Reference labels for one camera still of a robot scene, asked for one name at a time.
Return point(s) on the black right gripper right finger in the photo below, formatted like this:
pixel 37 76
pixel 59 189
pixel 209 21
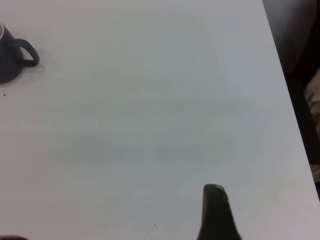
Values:
pixel 216 215

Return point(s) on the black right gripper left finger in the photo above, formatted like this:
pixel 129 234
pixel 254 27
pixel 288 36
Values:
pixel 10 238

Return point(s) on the dark grey ceramic mug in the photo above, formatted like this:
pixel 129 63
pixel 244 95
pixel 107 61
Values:
pixel 7 62

